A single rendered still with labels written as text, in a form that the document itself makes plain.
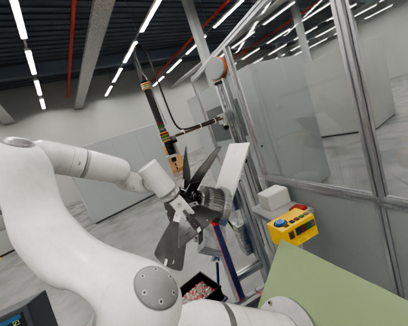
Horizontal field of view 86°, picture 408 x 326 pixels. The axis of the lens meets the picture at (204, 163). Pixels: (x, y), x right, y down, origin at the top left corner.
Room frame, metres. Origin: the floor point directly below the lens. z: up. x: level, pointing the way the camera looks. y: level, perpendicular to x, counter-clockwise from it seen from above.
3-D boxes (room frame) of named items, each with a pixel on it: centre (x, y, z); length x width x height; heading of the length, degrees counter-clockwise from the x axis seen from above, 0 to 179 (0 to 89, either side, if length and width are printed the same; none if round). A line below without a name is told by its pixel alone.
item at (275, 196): (1.42, -0.37, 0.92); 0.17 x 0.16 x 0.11; 107
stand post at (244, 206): (1.30, -0.15, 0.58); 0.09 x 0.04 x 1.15; 17
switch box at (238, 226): (1.39, -0.12, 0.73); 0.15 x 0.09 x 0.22; 107
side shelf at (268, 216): (1.34, -0.36, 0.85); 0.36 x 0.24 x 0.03; 17
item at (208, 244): (1.04, 0.09, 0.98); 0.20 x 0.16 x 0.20; 107
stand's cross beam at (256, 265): (1.27, -0.04, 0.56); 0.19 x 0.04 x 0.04; 107
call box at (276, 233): (0.81, -0.25, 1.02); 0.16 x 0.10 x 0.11; 107
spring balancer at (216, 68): (1.64, -0.31, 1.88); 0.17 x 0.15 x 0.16; 17
